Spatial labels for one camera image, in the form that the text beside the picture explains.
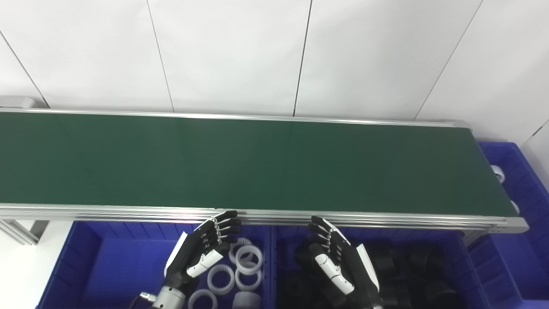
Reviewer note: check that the grey conveyor end housing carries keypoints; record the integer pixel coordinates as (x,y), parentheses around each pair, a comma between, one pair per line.
(17,102)

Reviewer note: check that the white solid cylinder part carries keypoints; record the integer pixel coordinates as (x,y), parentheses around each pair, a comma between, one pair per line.
(246,301)

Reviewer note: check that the green conveyor belt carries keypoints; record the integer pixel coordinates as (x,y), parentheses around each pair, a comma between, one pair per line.
(257,163)

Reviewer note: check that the black cylinder part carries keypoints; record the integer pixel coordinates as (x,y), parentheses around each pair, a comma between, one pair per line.
(441,298)
(296,294)
(381,257)
(388,295)
(301,255)
(424,259)

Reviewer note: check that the blue bin with black parts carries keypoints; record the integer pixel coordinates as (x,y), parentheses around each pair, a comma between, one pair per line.
(474,279)

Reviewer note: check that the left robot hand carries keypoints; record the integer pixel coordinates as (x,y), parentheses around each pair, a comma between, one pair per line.
(188,253)

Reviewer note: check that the blue bin at belt end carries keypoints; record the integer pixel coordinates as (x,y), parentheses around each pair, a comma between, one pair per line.
(514,266)

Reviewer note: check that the blue bin with white parts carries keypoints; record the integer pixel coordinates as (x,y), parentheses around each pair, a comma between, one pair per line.
(107,266)

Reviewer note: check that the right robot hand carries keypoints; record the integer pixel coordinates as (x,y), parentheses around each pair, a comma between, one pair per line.
(347,266)

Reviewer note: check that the white part in end bin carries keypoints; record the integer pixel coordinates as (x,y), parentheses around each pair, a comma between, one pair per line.
(514,207)
(497,173)

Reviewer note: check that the aluminium conveyor support leg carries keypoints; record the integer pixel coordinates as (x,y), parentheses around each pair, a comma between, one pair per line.
(21,231)
(474,237)

